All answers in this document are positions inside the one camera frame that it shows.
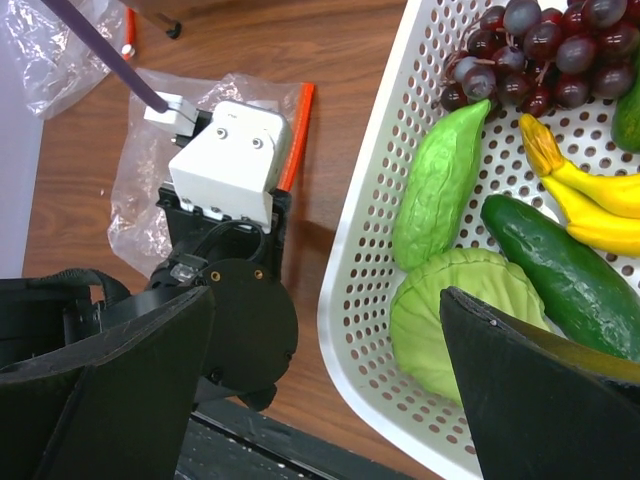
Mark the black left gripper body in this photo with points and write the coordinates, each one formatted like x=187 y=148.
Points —
x=255 y=327

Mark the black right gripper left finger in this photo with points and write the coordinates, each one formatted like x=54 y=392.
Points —
x=113 y=406

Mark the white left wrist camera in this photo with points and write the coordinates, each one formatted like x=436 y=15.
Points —
x=234 y=164

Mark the steel two-tier dish rack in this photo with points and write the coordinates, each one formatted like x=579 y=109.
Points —
x=156 y=14

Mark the light green chayote squash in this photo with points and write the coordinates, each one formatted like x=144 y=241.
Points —
x=441 y=178

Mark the yellow banana bunch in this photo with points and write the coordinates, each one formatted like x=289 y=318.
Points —
x=601 y=211

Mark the dark green cucumber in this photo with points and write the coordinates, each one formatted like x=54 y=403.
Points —
x=582 y=294

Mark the dark red grape bunch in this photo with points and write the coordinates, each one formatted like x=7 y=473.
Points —
x=522 y=55

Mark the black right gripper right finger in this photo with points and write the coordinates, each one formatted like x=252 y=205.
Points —
x=540 y=406

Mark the green cabbage toy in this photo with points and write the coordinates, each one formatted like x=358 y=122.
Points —
x=424 y=314

